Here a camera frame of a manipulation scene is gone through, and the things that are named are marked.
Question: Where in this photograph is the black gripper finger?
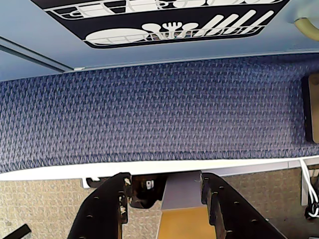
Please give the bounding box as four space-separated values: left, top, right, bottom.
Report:
200 171 288 239
67 172 133 239

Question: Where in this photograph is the black table clamp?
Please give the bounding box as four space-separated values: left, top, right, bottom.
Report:
129 174 168 209

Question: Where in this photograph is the black flat bar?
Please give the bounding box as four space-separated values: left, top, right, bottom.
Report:
6 223 31 239

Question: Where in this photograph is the blue woven carpet mat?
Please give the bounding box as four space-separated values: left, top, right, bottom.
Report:
0 53 319 174

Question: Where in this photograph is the wooden block with dark edge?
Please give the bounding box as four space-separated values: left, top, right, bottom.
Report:
301 73 319 144

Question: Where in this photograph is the light blue cabinet front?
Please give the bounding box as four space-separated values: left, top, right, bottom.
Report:
0 0 319 82

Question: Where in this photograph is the black white dishwasher print panel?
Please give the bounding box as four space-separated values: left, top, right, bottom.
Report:
29 0 290 50

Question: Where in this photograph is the white bracket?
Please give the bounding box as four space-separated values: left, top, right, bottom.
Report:
80 176 101 189

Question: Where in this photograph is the gray and yellow post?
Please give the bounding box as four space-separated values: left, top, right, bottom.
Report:
158 170 218 239

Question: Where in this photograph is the white cable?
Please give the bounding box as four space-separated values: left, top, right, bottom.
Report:
300 158 319 220

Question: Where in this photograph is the beige cabinet handle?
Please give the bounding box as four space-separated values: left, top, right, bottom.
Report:
293 16 319 42

